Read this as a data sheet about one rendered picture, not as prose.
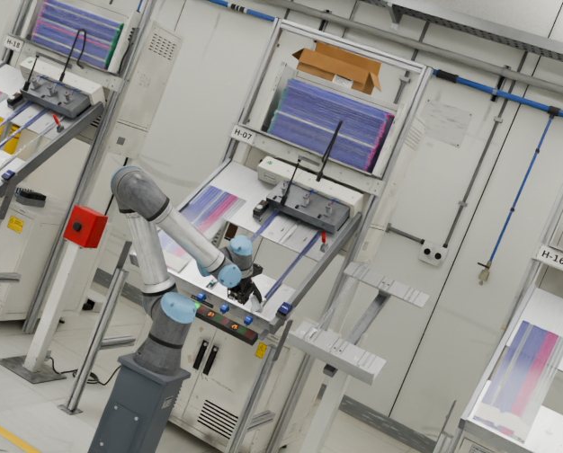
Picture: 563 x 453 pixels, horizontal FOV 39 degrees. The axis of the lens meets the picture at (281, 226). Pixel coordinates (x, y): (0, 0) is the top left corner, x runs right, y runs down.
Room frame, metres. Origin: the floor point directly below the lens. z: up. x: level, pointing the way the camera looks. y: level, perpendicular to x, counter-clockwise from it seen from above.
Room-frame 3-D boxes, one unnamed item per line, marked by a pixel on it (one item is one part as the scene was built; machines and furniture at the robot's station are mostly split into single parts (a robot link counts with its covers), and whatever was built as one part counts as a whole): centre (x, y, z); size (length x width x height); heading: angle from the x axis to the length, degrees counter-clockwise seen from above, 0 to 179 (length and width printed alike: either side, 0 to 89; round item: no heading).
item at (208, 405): (3.66, -0.03, 0.31); 0.70 x 0.65 x 0.62; 68
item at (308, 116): (3.52, -0.04, 1.52); 0.51 x 0.13 x 0.27; 68
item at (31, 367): (3.50, 0.81, 0.39); 0.24 x 0.24 x 0.78; 68
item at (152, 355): (2.49, 0.21, 0.60); 0.15 x 0.15 x 0.10
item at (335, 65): (3.84, -0.05, 1.82); 0.68 x 0.30 x 0.20; 68
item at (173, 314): (2.49, 0.21, 0.72); 0.13 x 0.12 x 0.14; 26
